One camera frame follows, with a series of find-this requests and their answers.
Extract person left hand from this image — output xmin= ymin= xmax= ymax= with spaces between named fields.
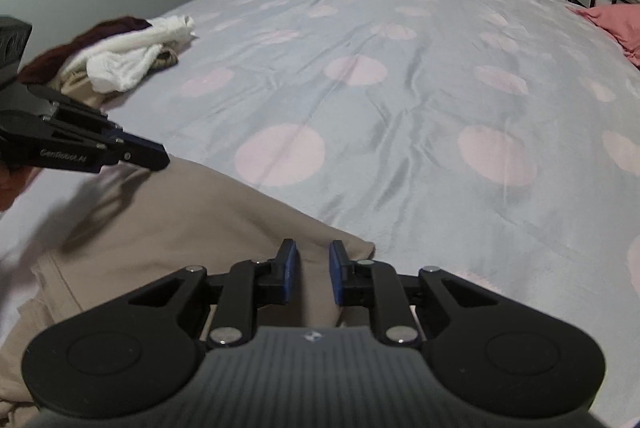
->
xmin=0 ymin=165 xmax=40 ymax=212

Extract polka dot bed sheet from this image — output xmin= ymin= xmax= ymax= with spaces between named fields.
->
xmin=0 ymin=0 xmax=640 ymax=428

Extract pink pillow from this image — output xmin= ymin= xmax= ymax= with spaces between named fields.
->
xmin=568 ymin=3 xmax=640 ymax=67

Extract dark maroon garment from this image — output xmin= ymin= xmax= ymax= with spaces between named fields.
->
xmin=17 ymin=16 xmax=151 ymax=85

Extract beige long sleeve garment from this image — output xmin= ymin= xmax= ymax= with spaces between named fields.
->
xmin=1 ymin=158 xmax=374 ymax=427

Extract white crumpled cloth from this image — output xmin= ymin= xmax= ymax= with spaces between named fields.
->
xmin=58 ymin=15 xmax=195 ymax=94

